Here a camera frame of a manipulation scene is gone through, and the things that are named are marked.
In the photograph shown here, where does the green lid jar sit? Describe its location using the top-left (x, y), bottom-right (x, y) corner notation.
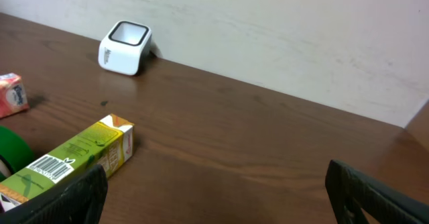
top-left (1, 126), bottom-right (35, 181)

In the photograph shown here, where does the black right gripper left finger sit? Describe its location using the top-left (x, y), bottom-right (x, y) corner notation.
top-left (1, 164), bottom-right (108, 224)

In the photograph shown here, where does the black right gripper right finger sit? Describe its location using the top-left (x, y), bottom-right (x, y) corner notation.
top-left (325, 160), bottom-right (428, 224)

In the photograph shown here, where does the orange snack packet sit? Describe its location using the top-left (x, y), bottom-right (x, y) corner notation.
top-left (1, 73), bottom-right (29, 118)

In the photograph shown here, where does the green tea carton box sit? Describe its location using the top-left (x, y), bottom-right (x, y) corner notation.
top-left (1, 114), bottom-right (134, 211)

